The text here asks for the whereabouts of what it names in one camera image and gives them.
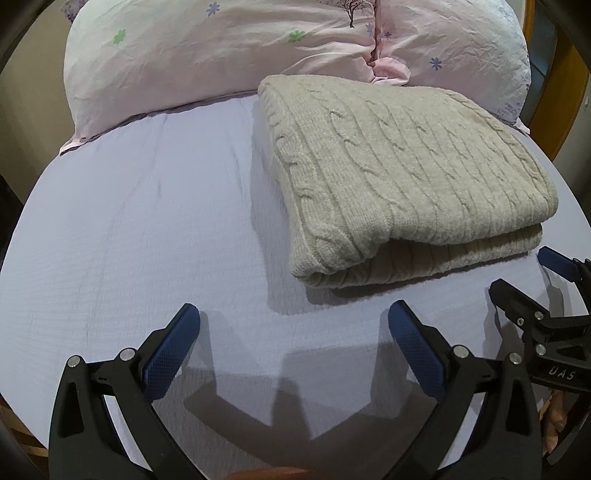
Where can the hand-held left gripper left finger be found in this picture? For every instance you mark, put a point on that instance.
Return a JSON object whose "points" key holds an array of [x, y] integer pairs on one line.
{"points": [[170, 351]]}

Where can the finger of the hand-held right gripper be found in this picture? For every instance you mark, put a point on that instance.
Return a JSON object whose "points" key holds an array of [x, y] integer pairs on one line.
{"points": [[559, 264], [517, 305]]}

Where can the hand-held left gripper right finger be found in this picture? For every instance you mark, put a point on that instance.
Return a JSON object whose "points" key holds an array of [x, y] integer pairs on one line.
{"points": [[418, 353]]}

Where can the person's right hand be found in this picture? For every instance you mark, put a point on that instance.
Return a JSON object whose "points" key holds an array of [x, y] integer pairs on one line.
{"points": [[556, 417]]}

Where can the lavender bed sheet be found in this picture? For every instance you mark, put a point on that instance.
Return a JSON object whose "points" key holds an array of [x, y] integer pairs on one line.
{"points": [[138, 240]]}

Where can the pink floral pillow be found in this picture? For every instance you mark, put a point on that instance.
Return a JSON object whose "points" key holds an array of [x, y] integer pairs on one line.
{"points": [[221, 55], [461, 50]]}

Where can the wooden bed frame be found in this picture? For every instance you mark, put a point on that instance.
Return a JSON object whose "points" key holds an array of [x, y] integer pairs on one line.
{"points": [[570, 92]]}

